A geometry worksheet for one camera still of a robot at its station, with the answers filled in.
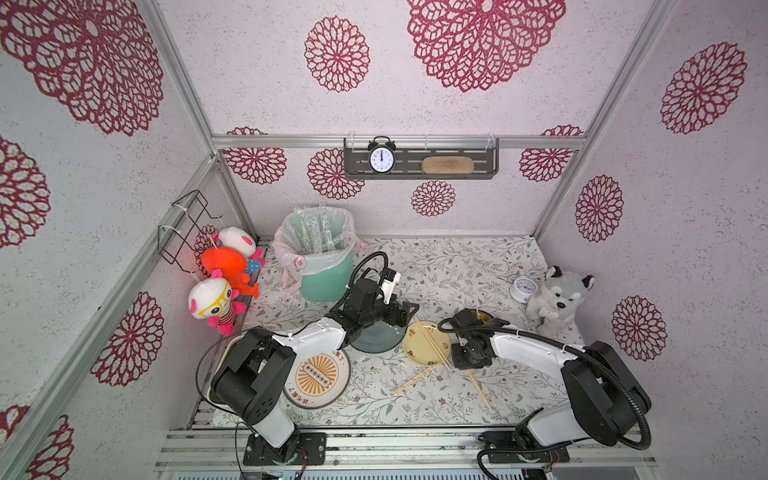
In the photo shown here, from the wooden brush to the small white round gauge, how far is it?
42 centimetres

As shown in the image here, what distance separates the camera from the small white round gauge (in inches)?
40.0

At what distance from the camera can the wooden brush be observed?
3.00ft
